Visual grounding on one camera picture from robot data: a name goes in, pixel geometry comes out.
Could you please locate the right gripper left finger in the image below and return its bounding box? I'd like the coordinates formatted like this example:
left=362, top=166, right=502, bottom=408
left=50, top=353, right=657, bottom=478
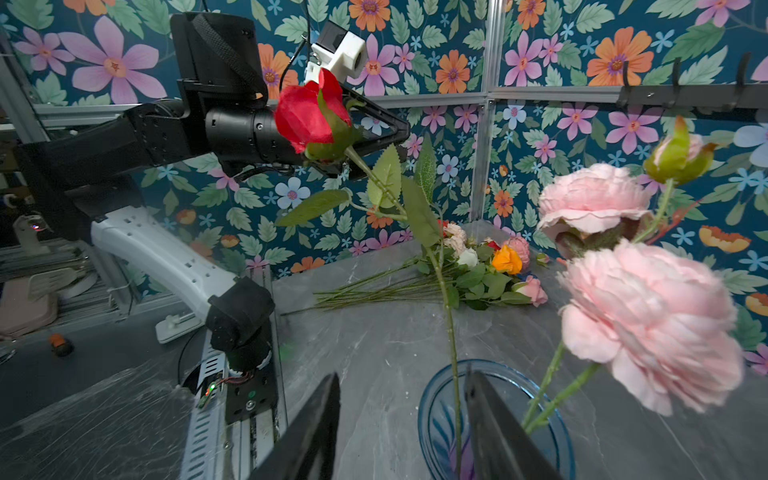
left=249, top=373, right=341, bottom=480

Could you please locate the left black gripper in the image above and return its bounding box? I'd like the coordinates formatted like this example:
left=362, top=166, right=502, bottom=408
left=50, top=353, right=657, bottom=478
left=205, top=86, right=410, bottom=179

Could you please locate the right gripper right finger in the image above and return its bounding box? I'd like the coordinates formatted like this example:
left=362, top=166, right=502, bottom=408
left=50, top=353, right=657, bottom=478
left=465, top=370, right=561, bottom=480

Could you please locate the blue purple glass vase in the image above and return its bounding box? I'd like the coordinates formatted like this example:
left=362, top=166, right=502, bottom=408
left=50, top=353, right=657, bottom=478
left=418, top=359, right=576, bottom=479

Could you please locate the red rose stem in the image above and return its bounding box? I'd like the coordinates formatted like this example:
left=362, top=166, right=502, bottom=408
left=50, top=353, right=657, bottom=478
left=273, top=67, right=466, bottom=475

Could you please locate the pink peony flower stem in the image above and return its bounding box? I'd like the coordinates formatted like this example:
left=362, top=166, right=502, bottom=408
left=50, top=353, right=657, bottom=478
left=521, top=118, right=744, bottom=433

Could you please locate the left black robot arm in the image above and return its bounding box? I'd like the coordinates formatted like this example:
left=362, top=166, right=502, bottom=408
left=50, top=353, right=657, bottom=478
left=15, top=11, right=409, bottom=372

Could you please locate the mixed flower bunch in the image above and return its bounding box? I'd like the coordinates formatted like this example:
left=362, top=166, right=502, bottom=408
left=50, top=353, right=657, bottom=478
left=308, top=222, right=549, bottom=310

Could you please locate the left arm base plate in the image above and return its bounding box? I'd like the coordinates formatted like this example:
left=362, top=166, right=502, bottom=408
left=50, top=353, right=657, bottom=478
left=224, top=363, right=278, bottom=424

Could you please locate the aluminium mounting rail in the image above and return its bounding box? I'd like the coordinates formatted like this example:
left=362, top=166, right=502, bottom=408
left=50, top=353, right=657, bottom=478
left=179, top=262, right=285, bottom=479

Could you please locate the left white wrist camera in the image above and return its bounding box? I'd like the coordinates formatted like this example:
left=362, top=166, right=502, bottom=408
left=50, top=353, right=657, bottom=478
left=305, top=21, right=368, bottom=82

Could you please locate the black hook rail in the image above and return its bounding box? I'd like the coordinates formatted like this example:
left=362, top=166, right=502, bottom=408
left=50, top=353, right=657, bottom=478
left=616, top=52, right=767, bottom=112

